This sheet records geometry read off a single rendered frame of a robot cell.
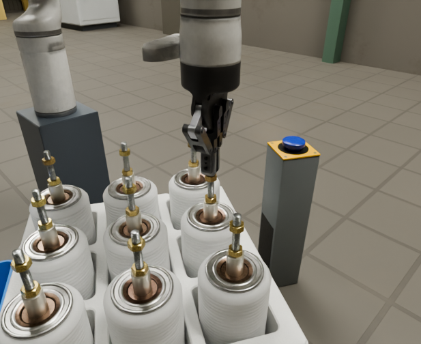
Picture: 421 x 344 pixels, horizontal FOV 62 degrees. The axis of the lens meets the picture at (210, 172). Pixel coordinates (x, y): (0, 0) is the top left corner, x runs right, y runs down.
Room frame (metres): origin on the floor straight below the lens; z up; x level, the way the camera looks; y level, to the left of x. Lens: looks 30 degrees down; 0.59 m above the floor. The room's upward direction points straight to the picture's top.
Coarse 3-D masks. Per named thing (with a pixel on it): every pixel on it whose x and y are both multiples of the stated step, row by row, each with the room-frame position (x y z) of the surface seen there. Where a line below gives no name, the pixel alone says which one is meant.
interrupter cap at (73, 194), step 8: (40, 192) 0.50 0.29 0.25; (48, 192) 0.51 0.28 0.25; (64, 192) 0.51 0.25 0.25; (72, 192) 0.51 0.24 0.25; (80, 192) 0.50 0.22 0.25; (48, 200) 0.49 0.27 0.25; (64, 200) 0.49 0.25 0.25; (72, 200) 0.48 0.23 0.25; (48, 208) 0.46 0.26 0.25; (56, 208) 0.46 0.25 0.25; (64, 208) 0.46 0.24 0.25
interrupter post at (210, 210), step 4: (204, 200) 0.44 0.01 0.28; (216, 200) 0.44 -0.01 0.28; (204, 204) 0.44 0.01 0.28; (208, 204) 0.43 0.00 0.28; (212, 204) 0.43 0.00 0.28; (216, 204) 0.44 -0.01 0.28; (204, 208) 0.44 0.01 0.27; (208, 208) 0.43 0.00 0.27; (212, 208) 0.43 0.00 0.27; (216, 208) 0.44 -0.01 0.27; (204, 212) 0.44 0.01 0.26; (208, 212) 0.43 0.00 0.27; (212, 212) 0.43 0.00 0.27; (216, 212) 0.44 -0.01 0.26; (204, 216) 0.44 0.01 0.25; (208, 216) 0.43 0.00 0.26; (212, 216) 0.43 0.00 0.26; (216, 216) 0.44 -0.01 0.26; (212, 220) 0.43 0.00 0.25
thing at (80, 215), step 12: (84, 192) 0.51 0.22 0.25; (84, 204) 0.48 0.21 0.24; (36, 216) 0.45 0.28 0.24; (48, 216) 0.45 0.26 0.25; (60, 216) 0.45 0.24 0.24; (72, 216) 0.46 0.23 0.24; (84, 216) 0.48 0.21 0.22; (36, 228) 0.46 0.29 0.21; (84, 228) 0.47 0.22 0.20; (96, 240) 0.50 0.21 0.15
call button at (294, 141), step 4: (292, 136) 0.58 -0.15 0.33; (284, 140) 0.56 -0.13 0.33; (288, 140) 0.56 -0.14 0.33; (292, 140) 0.56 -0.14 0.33; (296, 140) 0.56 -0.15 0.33; (300, 140) 0.56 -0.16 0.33; (304, 140) 0.56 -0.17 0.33; (284, 144) 0.55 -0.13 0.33; (288, 144) 0.54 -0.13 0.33; (292, 144) 0.54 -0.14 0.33; (296, 144) 0.54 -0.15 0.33; (300, 144) 0.54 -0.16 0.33; (304, 144) 0.55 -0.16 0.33; (288, 148) 0.55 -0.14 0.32; (292, 148) 0.54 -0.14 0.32; (296, 148) 0.54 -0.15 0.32; (300, 148) 0.54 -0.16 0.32
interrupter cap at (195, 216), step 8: (192, 208) 0.46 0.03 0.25; (200, 208) 0.46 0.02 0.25; (224, 208) 0.46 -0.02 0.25; (192, 216) 0.44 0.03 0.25; (200, 216) 0.44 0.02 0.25; (224, 216) 0.44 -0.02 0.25; (232, 216) 0.44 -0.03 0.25; (192, 224) 0.42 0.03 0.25; (200, 224) 0.42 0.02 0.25; (208, 224) 0.42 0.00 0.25; (216, 224) 0.42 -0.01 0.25; (224, 224) 0.42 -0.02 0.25
